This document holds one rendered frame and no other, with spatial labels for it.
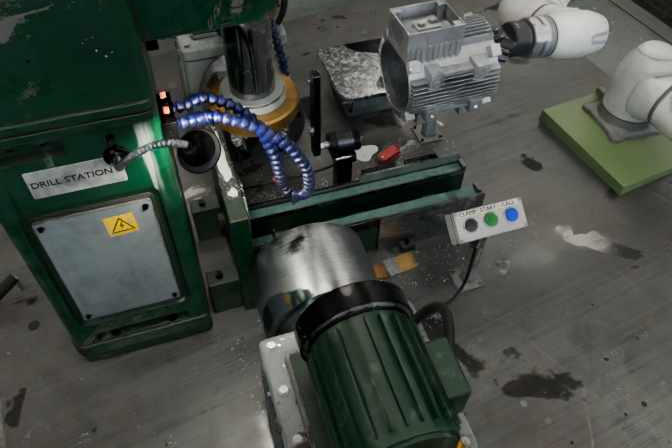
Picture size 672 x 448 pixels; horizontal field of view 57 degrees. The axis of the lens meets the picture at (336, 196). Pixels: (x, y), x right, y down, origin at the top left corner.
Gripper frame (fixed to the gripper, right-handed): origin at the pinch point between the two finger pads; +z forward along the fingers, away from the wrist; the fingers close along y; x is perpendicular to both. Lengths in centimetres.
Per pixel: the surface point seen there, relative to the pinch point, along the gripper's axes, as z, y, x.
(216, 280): 49, 12, 51
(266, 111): 37.7, 6.3, 7.5
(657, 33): -245, -145, 110
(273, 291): 42, 32, 30
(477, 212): -7.0, 23.0, 28.6
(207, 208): 47, -10, 51
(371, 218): 9.0, 6.4, 45.7
